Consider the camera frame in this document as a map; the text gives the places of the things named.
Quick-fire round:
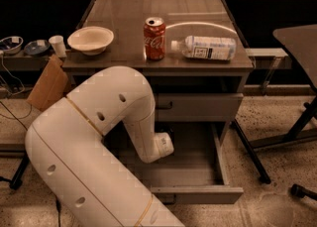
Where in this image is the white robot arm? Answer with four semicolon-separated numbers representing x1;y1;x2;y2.
25;66;184;227

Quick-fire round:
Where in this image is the red coca-cola can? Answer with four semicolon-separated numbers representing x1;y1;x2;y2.
144;17;165;60

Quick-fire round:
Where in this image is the black stand leg left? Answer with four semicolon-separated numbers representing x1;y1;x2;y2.
9;155;29;190

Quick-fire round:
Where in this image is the grey low shelf right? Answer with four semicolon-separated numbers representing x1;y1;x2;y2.
246;49;291;69

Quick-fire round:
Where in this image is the white bowl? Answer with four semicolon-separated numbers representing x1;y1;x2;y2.
67;26;114;56

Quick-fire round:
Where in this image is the brown cardboard box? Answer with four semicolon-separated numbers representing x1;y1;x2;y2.
27;55;69;111

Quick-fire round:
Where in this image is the grey low shelf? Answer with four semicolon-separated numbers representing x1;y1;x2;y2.
0;50;72;72
246;49;291;69

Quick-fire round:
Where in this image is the grey low shelf left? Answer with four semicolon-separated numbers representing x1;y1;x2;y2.
0;50;72;72

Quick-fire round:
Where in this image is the closed grey upper drawer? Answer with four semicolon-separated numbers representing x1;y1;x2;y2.
156;93;243;122

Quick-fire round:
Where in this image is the clear plastic water bottle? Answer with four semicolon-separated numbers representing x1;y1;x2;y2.
170;36;237;60

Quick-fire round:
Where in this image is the blue patterned bowl left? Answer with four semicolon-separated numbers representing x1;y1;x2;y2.
0;36;24;55

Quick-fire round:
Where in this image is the blue patterned bowl right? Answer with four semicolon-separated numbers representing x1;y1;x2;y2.
24;40;51;57

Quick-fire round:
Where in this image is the open grey lower drawer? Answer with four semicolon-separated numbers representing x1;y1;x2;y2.
104;122;243;204

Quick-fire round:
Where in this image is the white paper cup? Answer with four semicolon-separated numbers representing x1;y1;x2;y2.
49;35;66;57

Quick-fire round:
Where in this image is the black floor cable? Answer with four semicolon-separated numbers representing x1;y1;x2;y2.
0;100;63;227

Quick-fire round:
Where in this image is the grey drawer cabinet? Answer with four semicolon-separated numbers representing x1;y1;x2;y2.
63;0;253;140

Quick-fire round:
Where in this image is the blue patterned bowl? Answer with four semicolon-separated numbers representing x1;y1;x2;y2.
0;36;24;55
24;40;51;57

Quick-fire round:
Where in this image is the black stand leg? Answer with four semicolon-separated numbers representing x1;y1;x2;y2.
9;155;29;190
232;120;271;184

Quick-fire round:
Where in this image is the black stand leg right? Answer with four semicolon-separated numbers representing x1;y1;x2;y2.
232;120;271;184

